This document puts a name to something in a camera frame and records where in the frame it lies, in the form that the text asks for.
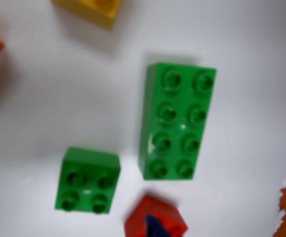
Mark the thin blue gripper finger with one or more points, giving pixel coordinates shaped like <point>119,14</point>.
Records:
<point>156,228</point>

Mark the green 2x2 toy block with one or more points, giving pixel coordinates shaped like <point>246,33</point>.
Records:
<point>87,180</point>

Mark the red 2x2 toy block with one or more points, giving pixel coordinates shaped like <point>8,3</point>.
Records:
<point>155,206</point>

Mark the green 2x4 toy block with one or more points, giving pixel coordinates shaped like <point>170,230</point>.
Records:
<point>177,123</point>

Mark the yellow 2x2 toy block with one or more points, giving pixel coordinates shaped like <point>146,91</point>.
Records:
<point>91,10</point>

